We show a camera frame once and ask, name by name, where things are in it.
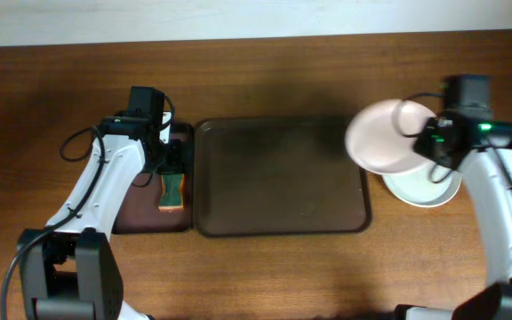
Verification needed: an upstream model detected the pale green plate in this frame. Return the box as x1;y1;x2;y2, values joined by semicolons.
382;164;461;208

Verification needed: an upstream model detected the small dark brown tray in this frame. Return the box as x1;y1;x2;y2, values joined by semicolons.
113;126;194;235

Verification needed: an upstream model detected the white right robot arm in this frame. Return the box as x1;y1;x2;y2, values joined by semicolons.
393;75;512;320

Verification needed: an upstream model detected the pale pink plate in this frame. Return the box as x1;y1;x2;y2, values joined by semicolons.
345;99;436;175

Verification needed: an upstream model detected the orange green sponge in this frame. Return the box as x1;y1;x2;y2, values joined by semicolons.
158;173;185;212

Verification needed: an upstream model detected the large dark brown tray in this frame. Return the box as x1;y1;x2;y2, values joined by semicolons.
192;116;372;237

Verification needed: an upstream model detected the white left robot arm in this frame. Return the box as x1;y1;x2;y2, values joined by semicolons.
0;86;193;319

